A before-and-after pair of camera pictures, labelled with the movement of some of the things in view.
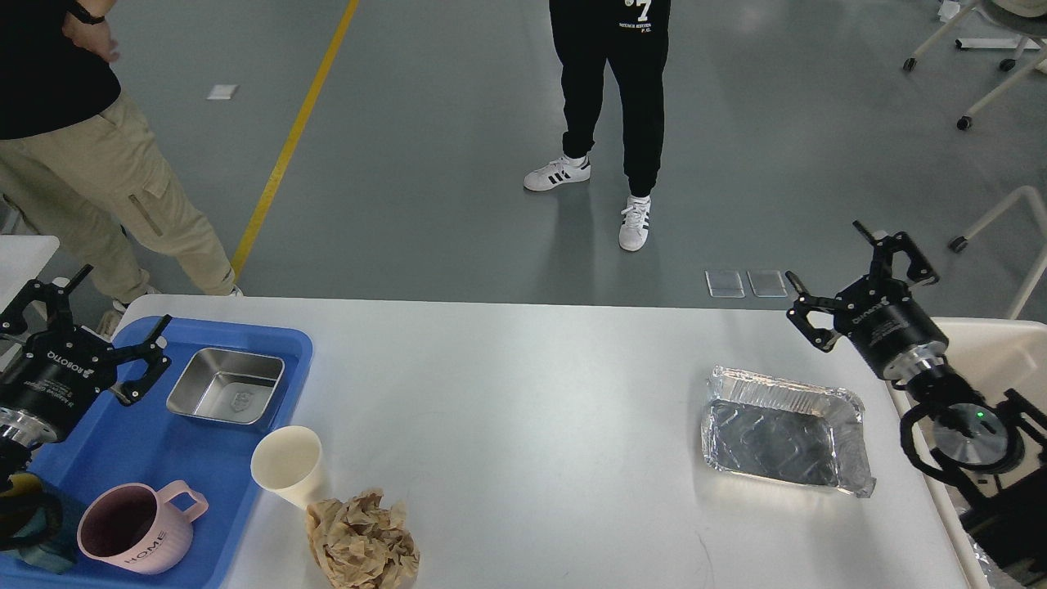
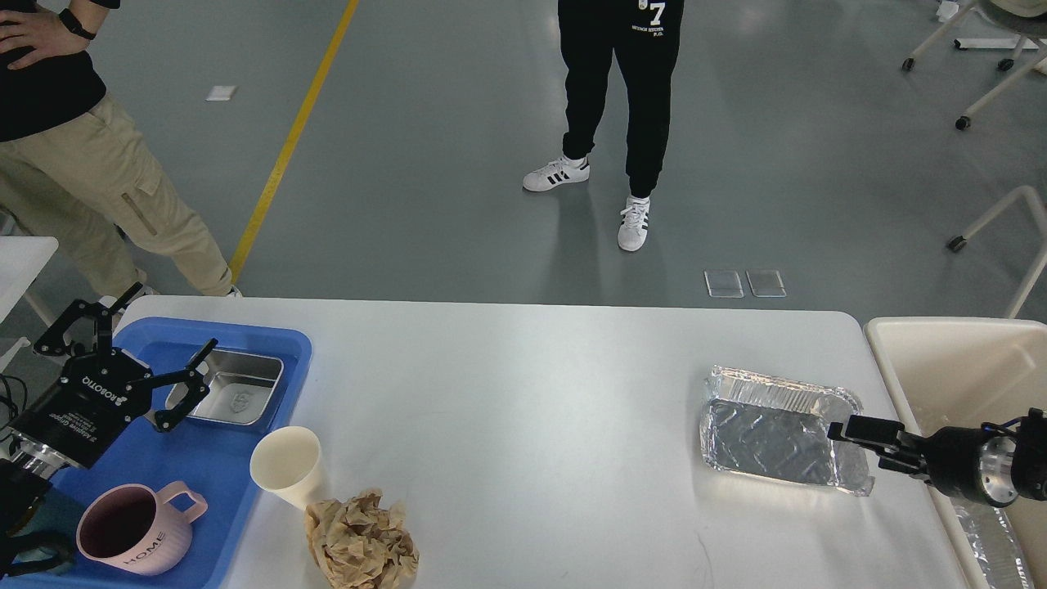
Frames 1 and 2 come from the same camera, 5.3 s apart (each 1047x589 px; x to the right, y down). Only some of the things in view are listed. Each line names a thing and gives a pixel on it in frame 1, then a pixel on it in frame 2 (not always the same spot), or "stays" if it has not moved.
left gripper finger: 60,311 -> 53,343
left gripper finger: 157,360 -> 191,376
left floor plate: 725,284 stays
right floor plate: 767,283 stays
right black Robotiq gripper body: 883,321 -> 981,463
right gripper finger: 883,253 -> 905,465
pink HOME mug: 137,528 stays
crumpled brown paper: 357,544 stays
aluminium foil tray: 775,429 stays
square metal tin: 226,385 stays
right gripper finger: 823,339 -> 882,433
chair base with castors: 960,243 stays
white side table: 23,258 stays
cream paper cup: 286,460 stays
